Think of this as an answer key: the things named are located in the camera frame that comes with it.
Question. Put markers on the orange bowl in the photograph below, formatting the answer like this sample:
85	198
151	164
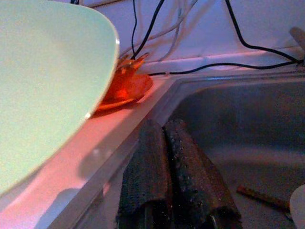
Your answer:
128	83

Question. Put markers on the white ceramic bowl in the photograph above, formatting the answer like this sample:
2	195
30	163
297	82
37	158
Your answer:
299	207

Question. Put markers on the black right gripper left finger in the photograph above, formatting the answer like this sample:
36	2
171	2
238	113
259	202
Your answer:
147	179

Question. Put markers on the light green plate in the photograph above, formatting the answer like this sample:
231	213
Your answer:
47	83

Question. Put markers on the orange plate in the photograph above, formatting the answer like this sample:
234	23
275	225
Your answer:
114	104

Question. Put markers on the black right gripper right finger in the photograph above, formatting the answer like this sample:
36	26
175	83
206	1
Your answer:
195	186

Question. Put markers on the stainless steel sink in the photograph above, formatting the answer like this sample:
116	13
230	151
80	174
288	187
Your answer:
238	119

